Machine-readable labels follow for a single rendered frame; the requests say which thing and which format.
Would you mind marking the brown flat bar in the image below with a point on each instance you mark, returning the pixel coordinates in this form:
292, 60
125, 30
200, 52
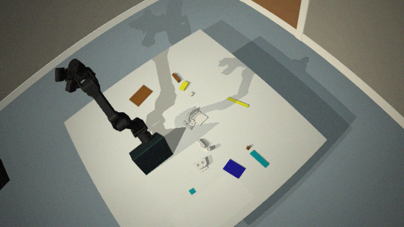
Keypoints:
176, 77

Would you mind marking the brown flat rectangular plate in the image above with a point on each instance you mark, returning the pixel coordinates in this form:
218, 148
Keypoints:
141, 95

